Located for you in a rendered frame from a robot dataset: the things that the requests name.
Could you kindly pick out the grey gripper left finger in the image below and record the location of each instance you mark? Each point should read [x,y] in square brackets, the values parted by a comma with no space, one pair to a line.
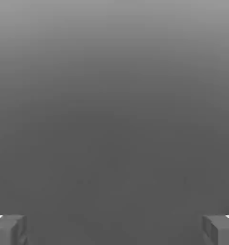
[5,231]

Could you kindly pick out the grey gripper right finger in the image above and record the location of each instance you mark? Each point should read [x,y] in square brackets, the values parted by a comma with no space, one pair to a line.
[223,231]

